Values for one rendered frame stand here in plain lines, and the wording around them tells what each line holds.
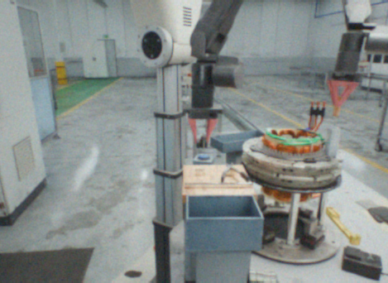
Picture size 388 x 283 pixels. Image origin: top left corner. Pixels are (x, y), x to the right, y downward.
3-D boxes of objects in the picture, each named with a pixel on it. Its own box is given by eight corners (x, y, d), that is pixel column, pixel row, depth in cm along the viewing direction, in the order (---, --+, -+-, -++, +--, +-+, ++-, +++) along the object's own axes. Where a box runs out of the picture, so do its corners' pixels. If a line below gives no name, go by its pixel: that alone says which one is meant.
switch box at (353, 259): (379, 281, 82) (383, 266, 80) (341, 270, 86) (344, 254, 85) (377, 268, 87) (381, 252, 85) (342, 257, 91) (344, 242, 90)
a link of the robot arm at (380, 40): (352, 26, 87) (353, 5, 80) (397, 26, 81) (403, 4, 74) (342, 60, 85) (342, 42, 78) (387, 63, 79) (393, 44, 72)
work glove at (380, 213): (427, 232, 104) (428, 227, 103) (392, 235, 103) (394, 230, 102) (379, 200, 127) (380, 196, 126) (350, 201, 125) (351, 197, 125)
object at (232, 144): (252, 184, 141) (256, 129, 132) (267, 194, 131) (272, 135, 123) (208, 195, 131) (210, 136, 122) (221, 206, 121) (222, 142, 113)
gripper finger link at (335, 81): (344, 106, 89) (352, 74, 86) (352, 108, 82) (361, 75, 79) (321, 103, 90) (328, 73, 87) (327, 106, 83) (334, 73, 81)
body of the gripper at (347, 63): (348, 79, 88) (355, 54, 86) (361, 80, 78) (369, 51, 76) (326, 77, 89) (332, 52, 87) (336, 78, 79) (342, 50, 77)
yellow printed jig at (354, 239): (362, 245, 98) (363, 237, 97) (351, 245, 97) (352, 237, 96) (332, 210, 118) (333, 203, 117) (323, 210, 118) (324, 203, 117)
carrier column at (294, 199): (294, 248, 92) (302, 190, 86) (286, 248, 92) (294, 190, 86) (291, 243, 95) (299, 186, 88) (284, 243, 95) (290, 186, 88)
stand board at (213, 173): (256, 203, 73) (256, 194, 72) (182, 203, 72) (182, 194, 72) (241, 171, 92) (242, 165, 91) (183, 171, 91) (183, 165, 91)
